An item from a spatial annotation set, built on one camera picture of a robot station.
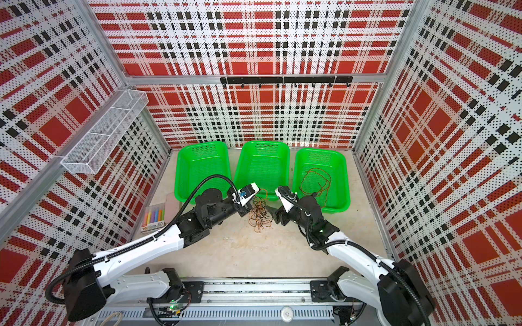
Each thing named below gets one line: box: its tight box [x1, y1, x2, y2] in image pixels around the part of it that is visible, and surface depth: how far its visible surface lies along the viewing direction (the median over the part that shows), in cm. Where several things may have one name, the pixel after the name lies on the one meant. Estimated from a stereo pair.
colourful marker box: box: [140, 202, 166, 233], surface depth 95 cm
